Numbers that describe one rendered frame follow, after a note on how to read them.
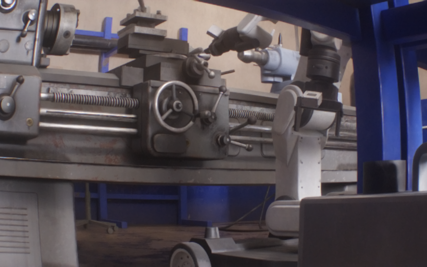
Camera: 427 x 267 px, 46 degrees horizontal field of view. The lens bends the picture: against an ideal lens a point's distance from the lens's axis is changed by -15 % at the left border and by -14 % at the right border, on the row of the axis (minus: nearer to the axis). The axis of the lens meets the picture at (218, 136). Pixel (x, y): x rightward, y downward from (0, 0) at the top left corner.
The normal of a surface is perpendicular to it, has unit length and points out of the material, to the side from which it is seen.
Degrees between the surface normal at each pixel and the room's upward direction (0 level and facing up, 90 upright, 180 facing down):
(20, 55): 90
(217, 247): 45
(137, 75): 90
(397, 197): 68
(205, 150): 90
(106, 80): 90
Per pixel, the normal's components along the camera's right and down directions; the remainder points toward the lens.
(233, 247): 0.41, -0.76
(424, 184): 0.42, -0.09
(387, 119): 0.61, -0.07
